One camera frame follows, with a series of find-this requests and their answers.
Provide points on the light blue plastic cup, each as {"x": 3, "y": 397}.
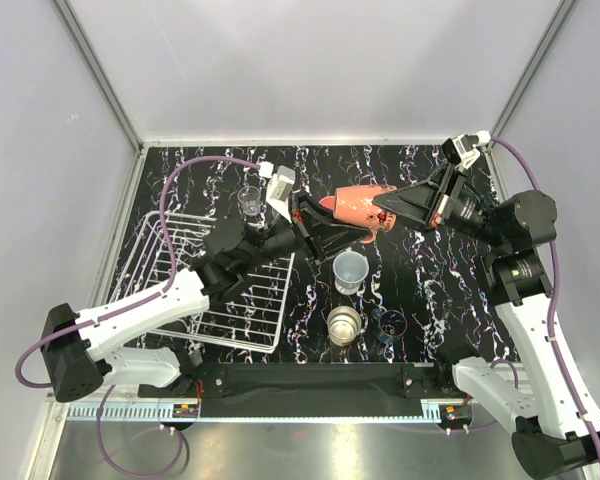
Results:
{"x": 350, "y": 269}

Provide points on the salmon ceramic mug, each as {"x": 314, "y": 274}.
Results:
{"x": 354, "y": 205}

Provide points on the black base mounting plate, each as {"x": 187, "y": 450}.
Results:
{"x": 316, "y": 390}

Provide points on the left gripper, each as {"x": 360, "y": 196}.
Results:
{"x": 336, "y": 237}

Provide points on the steel metal cup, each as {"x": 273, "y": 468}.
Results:
{"x": 344, "y": 324}

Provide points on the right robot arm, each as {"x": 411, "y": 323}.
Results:
{"x": 557, "y": 428}

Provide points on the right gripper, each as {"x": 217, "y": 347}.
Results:
{"x": 427, "y": 203}

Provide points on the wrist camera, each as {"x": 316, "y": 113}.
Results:
{"x": 464, "y": 150}
{"x": 279, "y": 187}

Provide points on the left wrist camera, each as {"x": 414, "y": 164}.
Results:
{"x": 279, "y": 187}

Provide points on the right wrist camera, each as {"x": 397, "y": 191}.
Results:
{"x": 464, "y": 150}

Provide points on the dark blue glass mug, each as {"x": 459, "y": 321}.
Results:
{"x": 389, "y": 325}

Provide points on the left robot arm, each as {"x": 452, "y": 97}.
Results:
{"x": 83, "y": 350}

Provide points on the small clear faceted glass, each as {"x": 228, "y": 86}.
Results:
{"x": 250, "y": 201}

